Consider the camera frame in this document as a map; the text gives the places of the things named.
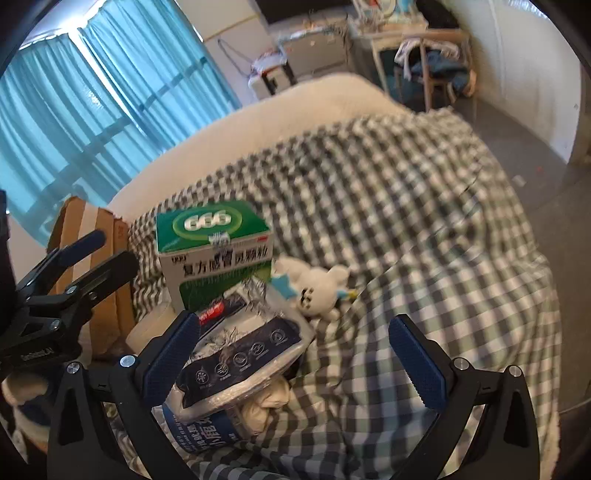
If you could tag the blue tissue packet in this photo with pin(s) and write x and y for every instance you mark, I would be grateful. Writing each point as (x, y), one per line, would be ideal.
(203, 429)

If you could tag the grey small fridge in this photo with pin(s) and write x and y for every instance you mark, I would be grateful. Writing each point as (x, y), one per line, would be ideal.
(318, 53)

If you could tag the wide teal curtain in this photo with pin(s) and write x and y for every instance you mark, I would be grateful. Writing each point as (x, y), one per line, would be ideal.
(55, 129)

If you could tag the pile of clothes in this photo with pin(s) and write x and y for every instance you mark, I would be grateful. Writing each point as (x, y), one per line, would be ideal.
(438, 60)

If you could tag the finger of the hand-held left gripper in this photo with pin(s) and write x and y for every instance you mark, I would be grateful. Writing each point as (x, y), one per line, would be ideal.
(111, 272)
(92, 240)

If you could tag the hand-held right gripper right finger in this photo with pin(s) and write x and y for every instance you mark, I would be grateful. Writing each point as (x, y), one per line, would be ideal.
(418, 364)

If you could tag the white bedspread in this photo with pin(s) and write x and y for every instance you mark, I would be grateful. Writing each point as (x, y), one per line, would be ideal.
(277, 120)

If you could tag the white plush toy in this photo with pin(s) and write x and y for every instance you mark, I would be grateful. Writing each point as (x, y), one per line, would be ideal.
(318, 286)

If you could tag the grey white checked blanket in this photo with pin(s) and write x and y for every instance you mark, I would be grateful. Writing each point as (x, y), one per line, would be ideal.
(415, 230)

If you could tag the white suitcase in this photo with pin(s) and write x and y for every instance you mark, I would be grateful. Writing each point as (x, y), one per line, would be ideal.
(258, 83)

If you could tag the white dressing table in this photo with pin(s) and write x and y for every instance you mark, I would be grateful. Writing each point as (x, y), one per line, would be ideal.
(369, 36)

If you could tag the green white medicine box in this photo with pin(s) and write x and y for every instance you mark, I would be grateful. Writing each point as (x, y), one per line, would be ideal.
(207, 272)

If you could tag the brown cardboard box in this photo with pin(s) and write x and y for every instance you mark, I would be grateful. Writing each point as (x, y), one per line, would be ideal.
(74, 217)

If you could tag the wooden chair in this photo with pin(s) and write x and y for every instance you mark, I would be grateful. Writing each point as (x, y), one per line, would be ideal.
(436, 85)

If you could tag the narrow teal window curtain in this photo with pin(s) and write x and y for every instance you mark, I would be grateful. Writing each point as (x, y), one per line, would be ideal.
(152, 55)

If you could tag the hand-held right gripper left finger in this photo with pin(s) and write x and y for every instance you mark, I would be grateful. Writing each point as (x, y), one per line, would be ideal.
(171, 360)

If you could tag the white louvred wardrobe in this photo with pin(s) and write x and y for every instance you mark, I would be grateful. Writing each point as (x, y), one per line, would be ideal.
(531, 92)

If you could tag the white tissue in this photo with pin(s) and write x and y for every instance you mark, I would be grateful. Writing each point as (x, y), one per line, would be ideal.
(265, 406)

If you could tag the white tape roll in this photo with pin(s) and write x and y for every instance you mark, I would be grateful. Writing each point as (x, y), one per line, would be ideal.
(147, 327)

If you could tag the navy white wet wipes pack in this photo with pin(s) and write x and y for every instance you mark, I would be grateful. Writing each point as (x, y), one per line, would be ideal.
(249, 350)

